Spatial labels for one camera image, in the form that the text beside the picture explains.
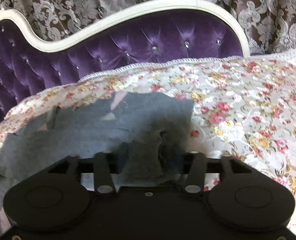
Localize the floral bed cover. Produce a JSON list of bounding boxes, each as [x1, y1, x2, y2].
[[0, 50, 296, 234]]

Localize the grey argyle sweater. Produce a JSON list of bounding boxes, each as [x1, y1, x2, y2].
[[0, 93, 194, 236]]

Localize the purple tufted chaise sofa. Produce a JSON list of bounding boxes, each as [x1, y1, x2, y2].
[[0, 0, 250, 122]]

